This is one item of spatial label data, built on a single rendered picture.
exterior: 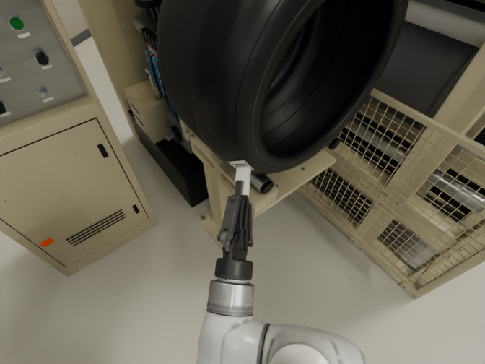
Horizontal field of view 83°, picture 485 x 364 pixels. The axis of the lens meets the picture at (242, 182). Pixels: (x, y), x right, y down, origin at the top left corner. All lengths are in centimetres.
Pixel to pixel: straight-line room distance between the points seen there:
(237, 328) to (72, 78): 96
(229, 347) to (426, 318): 138
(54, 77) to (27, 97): 11
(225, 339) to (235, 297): 7
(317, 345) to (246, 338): 12
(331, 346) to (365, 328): 113
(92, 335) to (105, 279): 27
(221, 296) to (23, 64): 91
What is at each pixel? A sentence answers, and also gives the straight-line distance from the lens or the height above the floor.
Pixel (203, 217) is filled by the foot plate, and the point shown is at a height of 2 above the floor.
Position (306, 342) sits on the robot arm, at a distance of 49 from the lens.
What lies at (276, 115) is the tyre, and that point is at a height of 92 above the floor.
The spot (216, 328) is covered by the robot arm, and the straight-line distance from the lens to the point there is 54.
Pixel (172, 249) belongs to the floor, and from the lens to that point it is 170.
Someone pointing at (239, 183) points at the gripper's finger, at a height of 104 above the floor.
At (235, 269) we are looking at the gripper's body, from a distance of 54.
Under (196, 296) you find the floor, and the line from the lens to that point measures 157.
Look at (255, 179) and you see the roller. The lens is 75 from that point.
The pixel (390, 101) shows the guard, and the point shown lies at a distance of 98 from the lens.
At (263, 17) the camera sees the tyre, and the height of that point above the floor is 134.
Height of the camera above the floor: 150
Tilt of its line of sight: 52 degrees down
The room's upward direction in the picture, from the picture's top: straight up
